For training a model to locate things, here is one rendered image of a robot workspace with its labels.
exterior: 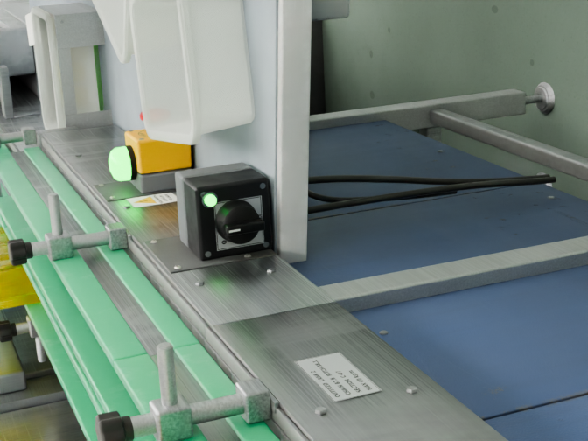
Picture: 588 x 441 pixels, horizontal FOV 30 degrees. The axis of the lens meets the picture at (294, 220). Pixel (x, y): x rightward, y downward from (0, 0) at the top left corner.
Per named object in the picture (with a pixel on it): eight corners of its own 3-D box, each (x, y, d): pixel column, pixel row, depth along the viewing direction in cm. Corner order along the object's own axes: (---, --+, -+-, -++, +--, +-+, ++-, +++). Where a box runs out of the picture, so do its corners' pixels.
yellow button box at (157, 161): (182, 174, 148) (129, 182, 145) (178, 120, 146) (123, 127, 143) (198, 186, 142) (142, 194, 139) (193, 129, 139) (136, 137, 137)
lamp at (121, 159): (129, 175, 144) (107, 178, 143) (127, 142, 142) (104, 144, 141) (138, 183, 140) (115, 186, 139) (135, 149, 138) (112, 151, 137)
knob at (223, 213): (256, 237, 115) (268, 246, 112) (216, 244, 113) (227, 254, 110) (255, 196, 113) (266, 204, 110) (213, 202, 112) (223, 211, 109)
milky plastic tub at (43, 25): (91, 124, 202) (43, 129, 199) (78, 1, 195) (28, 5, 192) (112, 143, 187) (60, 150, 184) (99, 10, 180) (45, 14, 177)
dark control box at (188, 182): (251, 228, 123) (179, 241, 120) (247, 160, 121) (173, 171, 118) (277, 249, 116) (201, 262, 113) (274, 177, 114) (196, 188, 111)
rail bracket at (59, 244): (124, 241, 128) (8, 259, 123) (119, 179, 125) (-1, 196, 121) (133, 250, 124) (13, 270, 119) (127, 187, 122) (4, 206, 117)
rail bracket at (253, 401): (262, 402, 87) (94, 439, 82) (256, 316, 84) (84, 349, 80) (280, 423, 83) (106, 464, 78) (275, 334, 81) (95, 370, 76)
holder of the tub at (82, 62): (96, 151, 204) (54, 157, 201) (80, 2, 195) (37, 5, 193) (117, 172, 188) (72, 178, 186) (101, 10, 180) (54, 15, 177)
